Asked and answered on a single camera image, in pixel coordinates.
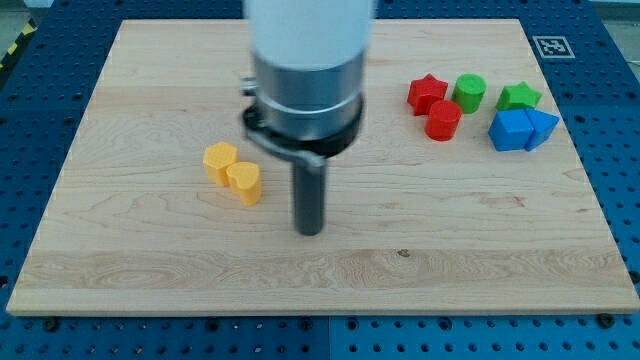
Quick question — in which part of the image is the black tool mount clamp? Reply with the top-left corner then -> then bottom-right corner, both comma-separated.
241,95 -> 364,167

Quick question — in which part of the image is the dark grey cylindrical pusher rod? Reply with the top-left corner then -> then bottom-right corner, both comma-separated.
292,159 -> 327,236

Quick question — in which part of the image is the yellow heart block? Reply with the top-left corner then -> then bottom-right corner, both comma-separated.
226,162 -> 262,206

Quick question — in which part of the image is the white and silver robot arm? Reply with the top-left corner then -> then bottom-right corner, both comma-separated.
242,0 -> 377,236

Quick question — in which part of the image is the yellow hexagon block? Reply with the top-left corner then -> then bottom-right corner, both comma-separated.
203,142 -> 239,187

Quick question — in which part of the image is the wooden board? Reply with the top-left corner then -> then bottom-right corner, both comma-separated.
7,19 -> 639,317

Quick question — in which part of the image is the red star block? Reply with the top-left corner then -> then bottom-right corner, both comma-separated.
407,73 -> 448,116

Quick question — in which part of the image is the red cylinder block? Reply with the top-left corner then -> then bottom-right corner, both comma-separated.
424,100 -> 462,141

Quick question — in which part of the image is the green cylinder block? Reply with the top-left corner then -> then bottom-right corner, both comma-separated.
452,73 -> 487,114

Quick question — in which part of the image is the blue cube block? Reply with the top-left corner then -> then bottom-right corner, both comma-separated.
488,109 -> 534,152

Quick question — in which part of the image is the green star block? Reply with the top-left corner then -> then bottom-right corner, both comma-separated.
496,82 -> 542,111

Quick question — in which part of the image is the blue triangle block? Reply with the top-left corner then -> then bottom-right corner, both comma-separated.
524,109 -> 560,151

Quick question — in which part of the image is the white fiducial marker tag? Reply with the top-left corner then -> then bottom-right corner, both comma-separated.
532,35 -> 575,59

